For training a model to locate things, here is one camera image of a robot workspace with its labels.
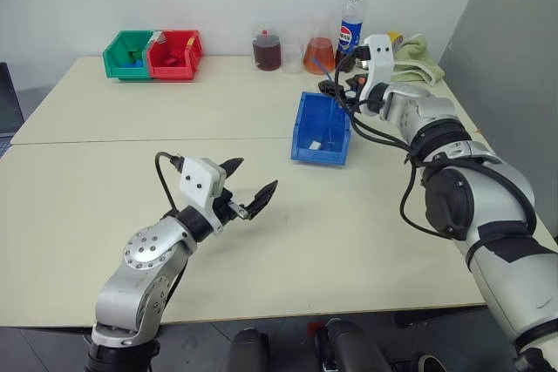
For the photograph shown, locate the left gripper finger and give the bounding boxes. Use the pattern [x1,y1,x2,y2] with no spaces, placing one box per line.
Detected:
[217,156,244,179]
[242,179,280,222]

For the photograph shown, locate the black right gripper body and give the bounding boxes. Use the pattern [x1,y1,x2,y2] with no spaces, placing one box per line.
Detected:
[343,72,370,106]

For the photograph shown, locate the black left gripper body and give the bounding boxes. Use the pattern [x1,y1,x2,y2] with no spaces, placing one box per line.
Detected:
[213,186,250,224]

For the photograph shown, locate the glass flask of orange liquid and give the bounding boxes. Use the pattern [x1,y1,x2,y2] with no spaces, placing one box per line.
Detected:
[303,10,337,76]

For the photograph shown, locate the blue plastic storage bin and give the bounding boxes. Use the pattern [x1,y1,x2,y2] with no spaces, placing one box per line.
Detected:
[289,91,353,167]

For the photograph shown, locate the small clear plastic cup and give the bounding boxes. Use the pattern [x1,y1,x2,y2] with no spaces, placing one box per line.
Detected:
[282,40,304,75]

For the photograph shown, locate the beaker of dark brown liquid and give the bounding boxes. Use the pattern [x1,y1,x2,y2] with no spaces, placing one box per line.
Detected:
[251,29,283,72]

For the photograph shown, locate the Pepsi cola plastic bottle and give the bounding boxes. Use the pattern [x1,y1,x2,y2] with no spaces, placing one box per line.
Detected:
[334,0,368,70]

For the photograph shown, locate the light green towel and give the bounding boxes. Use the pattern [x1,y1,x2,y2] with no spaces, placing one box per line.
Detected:
[389,32,446,87]

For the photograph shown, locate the red plastic storage bin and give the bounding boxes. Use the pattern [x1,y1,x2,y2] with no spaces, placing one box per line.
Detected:
[146,29,206,83]

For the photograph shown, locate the dark rounded shape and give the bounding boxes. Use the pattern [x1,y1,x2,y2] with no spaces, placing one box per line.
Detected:
[228,328,271,372]
[315,318,390,372]

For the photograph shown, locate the grey partition panel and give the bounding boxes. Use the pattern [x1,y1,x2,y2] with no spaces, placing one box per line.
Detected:
[437,0,558,242]

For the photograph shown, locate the green plastic storage bin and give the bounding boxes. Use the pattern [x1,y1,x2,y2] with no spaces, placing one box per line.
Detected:
[102,30,155,83]

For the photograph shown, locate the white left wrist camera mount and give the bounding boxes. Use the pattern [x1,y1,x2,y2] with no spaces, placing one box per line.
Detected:
[179,156,228,234]

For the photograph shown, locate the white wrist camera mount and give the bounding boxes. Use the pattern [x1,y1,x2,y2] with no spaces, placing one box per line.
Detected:
[357,33,397,118]
[179,156,228,234]

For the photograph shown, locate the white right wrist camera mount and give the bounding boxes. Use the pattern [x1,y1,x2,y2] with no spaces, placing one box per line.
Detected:
[357,33,397,118]

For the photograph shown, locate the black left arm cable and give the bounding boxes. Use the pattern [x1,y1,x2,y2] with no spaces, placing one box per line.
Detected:
[154,151,185,217]

